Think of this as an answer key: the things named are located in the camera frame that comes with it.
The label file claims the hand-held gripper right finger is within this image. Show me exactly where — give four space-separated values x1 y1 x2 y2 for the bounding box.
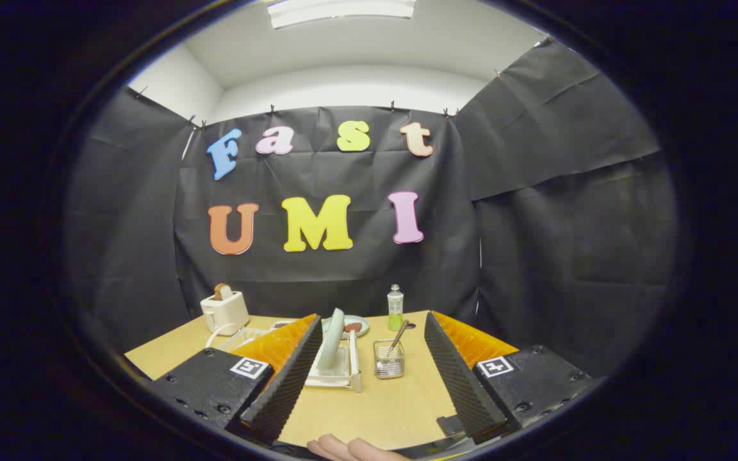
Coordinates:
424 311 595 445

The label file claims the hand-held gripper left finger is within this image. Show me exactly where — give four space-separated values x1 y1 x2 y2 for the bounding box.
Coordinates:
150 314 324 444

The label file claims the white dish rack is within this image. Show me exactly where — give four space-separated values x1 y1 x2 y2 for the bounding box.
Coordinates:
241 320 363 392

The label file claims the mint green plate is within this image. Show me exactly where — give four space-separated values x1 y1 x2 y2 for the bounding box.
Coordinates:
316 308 346 372

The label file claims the metal wire basket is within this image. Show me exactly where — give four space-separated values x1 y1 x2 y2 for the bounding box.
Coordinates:
373 339 406 380

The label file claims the wooden handle metal spoon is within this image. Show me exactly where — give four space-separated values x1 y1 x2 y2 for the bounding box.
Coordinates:
379 320 410 375

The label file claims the small plate with food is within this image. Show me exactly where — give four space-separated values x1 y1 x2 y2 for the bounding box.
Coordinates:
322 315 370 338

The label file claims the white toaster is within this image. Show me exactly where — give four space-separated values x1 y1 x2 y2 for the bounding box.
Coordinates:
201 291 250 336

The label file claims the green label drink bottle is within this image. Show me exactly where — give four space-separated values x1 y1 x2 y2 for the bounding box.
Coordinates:
387 284 404 332

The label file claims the black backdrop cloth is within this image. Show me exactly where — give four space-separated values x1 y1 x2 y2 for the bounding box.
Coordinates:
65 38 680 378

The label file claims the ceiling light panel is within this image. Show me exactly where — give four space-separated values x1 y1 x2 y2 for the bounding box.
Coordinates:
266 0 418 29

